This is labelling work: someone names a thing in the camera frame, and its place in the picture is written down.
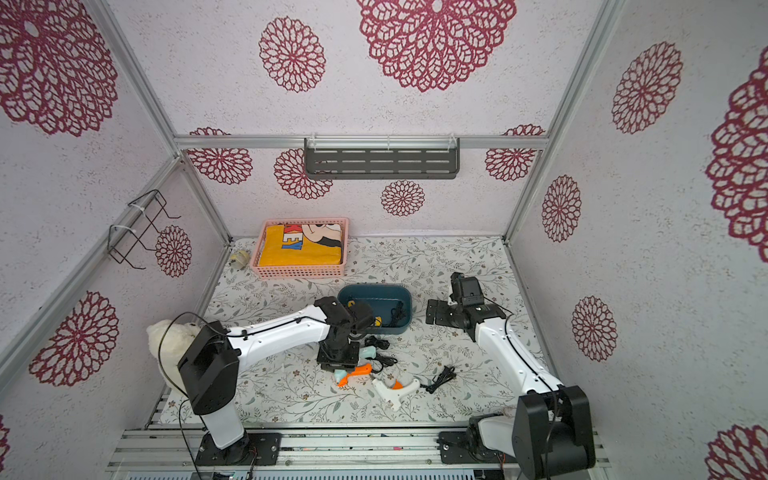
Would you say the white hot glue gun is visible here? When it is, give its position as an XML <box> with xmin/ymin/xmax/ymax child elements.
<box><xmin>372</xmin><ymin>378</ymin><xmax>421</xmax><ymax>411</ymax></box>

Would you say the yellow folded cloth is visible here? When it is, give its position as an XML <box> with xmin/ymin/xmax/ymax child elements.
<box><xmin>258</xmin><ymin>223</ymin><xmax>343</xmax><ymax>267</ymax></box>

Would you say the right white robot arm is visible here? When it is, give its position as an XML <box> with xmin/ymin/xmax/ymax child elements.
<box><xmin>426</xmin><ymin>272</ymin><xmax>597</xmax><ymax>479</ymax></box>

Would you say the orange hot glue gun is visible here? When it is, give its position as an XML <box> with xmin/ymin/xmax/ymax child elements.
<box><xmin>334</xmin><ymin>363</ymin><xmax>373</xmax><ymax>388</ymax></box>

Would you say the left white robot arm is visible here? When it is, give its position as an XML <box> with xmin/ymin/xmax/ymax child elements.
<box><xmin>177</xmin><ymin>296</ymin><xmax>374</xmax><ymax>452</ymax></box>

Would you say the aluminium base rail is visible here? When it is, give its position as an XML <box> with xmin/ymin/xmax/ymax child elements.
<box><xmin>107</xmin><ymin>424</ymin><xmax>613</xmax><ymax>480</ymax></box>

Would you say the teal plastic storage box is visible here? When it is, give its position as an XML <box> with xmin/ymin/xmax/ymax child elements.
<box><xmin>338</xmin><ymin>283</ymin><xmax>412</xmax><ymax>335</ymax></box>

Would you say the white gun black cable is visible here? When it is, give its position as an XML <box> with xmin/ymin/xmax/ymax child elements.
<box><xmin>421</xmin><ymin>365</ymin><xmax>458</xmax><ymax>396</ymax></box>

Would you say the black wire wall rack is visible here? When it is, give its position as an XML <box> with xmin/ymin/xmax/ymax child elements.
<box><xmin>106</xmin><ymin>189</ymin><xmax>180</xmax><ymax>271</ymax></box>

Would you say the small beige toy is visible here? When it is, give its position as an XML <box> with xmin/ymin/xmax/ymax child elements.
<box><xmin>229</xmin><ymin>249</ymin><xmax>251</xmax><ymax>271</ymax></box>

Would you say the blue gun black cable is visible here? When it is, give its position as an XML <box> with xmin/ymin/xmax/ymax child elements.
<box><xmin>359</xmin><ymin>335</ymin><xmax>400</xmax><ymax>370</ymax></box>

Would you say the white plush bear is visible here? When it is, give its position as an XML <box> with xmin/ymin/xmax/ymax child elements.
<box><xmin>146</xmin><ymin>319</ymin><xmax>201</xmax><ymax>393</ymax></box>

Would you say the grey wall shelf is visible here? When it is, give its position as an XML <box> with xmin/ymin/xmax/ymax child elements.
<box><xmin>303</xmin><ymin>136</ymin><xmax>460</xmax><ymax>180</ymax></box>

